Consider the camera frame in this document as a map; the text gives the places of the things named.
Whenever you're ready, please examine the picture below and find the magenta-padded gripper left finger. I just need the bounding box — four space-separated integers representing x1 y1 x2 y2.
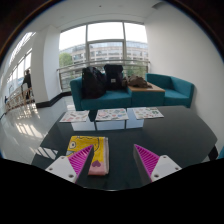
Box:
44 144 96 185

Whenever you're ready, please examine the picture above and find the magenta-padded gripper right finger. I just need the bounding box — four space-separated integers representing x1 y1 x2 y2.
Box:
132 143 183 186

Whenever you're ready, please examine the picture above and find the orange yellow pink printed towel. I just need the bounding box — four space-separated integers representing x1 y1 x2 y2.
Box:
65 135 110 177

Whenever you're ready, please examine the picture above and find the wooden sofa side table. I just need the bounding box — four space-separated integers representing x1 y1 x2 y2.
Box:
127 82 166 94

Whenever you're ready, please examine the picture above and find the row of wooden chairs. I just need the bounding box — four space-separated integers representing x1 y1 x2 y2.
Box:
4 84 35 110

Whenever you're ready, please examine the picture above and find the teal sofa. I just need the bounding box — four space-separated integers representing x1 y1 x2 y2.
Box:
69 72 196 112

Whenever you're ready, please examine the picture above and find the large black backpack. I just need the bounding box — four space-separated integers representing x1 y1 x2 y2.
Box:
81 65 108 100

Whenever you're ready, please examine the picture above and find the brown jacket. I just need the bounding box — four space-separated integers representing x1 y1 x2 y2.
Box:
122 74 153 90

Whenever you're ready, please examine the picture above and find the person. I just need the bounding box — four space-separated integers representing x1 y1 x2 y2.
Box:
21 68 34 100

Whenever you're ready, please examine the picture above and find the metal window railing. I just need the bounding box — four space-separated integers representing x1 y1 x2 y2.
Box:
56 58 151 91

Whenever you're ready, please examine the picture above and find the black backpack with grey patch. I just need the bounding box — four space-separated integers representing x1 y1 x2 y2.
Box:
103 63 125 91

